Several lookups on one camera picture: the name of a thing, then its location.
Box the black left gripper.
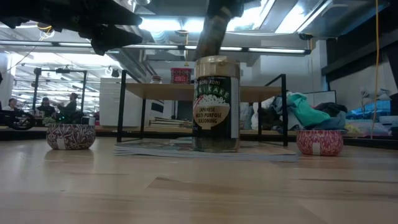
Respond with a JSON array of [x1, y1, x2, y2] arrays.
[[52, 0, 144, 57]]

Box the yellow-lidded dark spice jar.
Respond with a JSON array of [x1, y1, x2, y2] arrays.
[[195, 7, 233, 60]]

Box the red smoked paprika tin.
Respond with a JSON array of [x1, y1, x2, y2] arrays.
[[170, 67, 193, 85]]

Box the gold-lidded furikake seasoning jar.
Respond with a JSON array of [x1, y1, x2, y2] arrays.
[[192, 55, 241, 153]]

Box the wooden shelf black metal legs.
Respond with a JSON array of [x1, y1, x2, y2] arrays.
[[116, 68, 289, 146]]

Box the black linear light bar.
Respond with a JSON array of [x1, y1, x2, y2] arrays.
[[0, 39, 312, 55]]

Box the white cabinet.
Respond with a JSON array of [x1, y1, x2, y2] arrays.
[[99, 77, 146, 128]]

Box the person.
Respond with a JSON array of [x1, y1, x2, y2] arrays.
[[36, 96, 57, 118], [5, 98, 19, 111], [57, 92, 78, 115]]

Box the stack of books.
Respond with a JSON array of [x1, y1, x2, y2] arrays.
[[148, 116, 193, 128]]

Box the white cloth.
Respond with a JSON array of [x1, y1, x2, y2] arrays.
[[239, 101, 265, 130]]

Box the maroon patterned round tin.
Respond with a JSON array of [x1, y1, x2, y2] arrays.
[[45, 123, 96, 151]]

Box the teal cloth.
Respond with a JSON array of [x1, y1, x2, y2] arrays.
[[286, 92, 332, 128]]

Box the black wheel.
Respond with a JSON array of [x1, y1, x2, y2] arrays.
[[0, 109, 37, 131]]

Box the pile of dark clothes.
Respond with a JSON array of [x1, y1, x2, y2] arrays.
[[257, 91, 348, 131]]

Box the pink patterned round tin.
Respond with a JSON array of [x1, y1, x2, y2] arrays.
[[295, 129, 345, 157]]

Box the white lamp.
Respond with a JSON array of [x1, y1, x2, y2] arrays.
[[359, 87, 392, 119]]

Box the silver ventilation duct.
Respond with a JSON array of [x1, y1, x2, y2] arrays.
[[107, 48, 153, 82]]

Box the hanging black yellow cable reel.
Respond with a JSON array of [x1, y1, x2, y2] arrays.
[[37, 24, 56, 40]]

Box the black metal rig frame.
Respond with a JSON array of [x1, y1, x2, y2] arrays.
[[33, 67, 88, 113]]

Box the yellow cable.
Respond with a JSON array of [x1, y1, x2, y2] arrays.
[[371, 0, 381, 140]]

